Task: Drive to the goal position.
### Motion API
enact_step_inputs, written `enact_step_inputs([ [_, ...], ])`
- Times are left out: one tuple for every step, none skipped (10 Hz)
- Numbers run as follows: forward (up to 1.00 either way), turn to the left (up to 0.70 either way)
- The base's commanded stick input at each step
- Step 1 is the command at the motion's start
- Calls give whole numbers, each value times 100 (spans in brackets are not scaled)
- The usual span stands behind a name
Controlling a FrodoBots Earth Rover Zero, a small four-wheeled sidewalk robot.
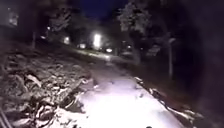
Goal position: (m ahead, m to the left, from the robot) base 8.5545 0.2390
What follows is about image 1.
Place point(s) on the thin tree trunk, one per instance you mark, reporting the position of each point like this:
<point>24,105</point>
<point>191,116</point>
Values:
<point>170,58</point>

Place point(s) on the leaf-covered ground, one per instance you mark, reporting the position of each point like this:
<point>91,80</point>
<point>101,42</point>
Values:
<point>36,86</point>

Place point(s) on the leaf-strewn verge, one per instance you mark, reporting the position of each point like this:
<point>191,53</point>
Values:
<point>166,103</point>

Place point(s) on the street lamp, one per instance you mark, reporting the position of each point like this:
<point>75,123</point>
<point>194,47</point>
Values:
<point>96,40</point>

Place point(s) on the tree with leaning trunk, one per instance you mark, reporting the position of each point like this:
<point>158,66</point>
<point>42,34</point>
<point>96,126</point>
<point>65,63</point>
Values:
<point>135,23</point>

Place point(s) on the pale paved path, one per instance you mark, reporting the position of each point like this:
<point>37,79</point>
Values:
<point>116,106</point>

